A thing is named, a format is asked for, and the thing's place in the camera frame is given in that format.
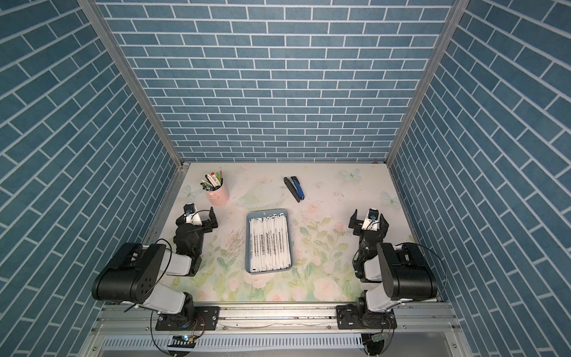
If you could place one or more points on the pink pen cup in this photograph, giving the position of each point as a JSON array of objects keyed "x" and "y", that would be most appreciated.
[{"x": 218, "y": 194}]

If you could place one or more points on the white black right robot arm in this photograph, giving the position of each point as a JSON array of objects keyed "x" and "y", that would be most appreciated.
[{"x": 399, "y": 272}]

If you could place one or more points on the blue black stapler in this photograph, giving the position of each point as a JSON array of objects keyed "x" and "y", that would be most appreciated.
[{"x": 293, "y": 185}]

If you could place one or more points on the aluminium corner post right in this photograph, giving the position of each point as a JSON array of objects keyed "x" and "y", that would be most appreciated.
[{"x": 442, "y": 43}]

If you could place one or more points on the aluminium corner post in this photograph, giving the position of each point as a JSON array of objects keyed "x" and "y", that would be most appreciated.
[
  {"x": 442, "y": 43},
  {"x": 105, "y": 34}
]

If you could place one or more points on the pens in cup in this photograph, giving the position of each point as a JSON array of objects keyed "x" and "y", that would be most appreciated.
[{"x": 212, "y": 181}]

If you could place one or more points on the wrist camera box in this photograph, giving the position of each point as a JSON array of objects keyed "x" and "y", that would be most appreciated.
[
  {"x": 189, "y": 212},
  {"x": 372, "y": 221}
]

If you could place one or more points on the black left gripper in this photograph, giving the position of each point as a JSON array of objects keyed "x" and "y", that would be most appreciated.
[{"x": 207, "y": 227}]

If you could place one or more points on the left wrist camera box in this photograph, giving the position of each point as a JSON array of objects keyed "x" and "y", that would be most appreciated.
[{"x": 189, "y": 212}]

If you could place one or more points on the blue storage box tray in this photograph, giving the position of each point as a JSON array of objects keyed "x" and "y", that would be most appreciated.
[{"x": 279, "y": 251}]

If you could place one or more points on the white ribbed cable duct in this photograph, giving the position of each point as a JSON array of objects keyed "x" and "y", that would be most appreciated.
[{"x": 237, "y": 342}]

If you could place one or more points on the white straw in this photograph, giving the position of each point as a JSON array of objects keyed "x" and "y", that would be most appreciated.
[
  {"x": 261, "y": 242},
  {"x": 254, "y": 246}
]

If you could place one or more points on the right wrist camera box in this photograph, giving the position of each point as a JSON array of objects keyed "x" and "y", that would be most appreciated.
[{"x": 372, "y": 221}]

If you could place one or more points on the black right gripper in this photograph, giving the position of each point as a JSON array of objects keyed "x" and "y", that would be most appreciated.
[{"x": 359, "y": 225}]

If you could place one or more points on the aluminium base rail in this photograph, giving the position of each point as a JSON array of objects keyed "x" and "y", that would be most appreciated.
[{"x": 428, "y": 317}]

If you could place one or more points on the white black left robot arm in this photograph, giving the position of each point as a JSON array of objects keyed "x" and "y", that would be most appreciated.
[{"x": 134, "y": 273}]

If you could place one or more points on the aluminium corner post left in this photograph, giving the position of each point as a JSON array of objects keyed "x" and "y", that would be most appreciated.
[{"x": 105, "y": 34}]

